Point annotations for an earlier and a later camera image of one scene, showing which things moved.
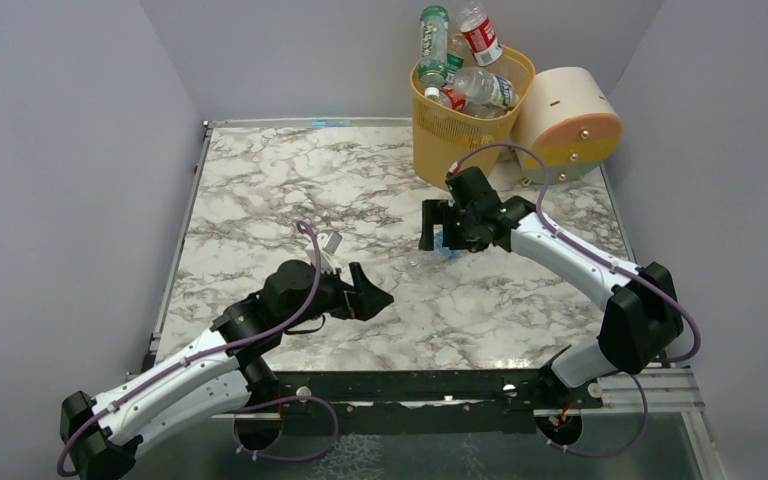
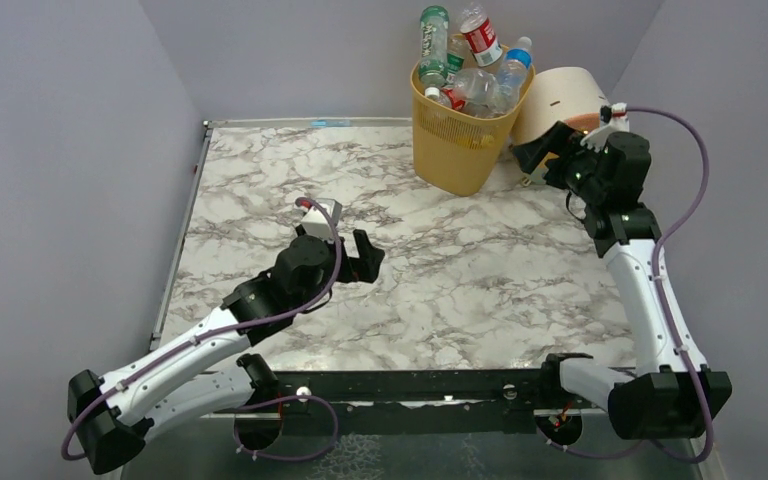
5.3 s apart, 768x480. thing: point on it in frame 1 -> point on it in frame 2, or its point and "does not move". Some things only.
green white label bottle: x=457 y=46 does not move
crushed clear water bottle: x=485 y=94 does not move
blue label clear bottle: x=441 y=259 -> x=513 y=74
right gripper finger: x=437 y=212 -> x=555 y=140
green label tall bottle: x=433 y=58 does not move
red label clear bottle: x=480 y=35 does not move
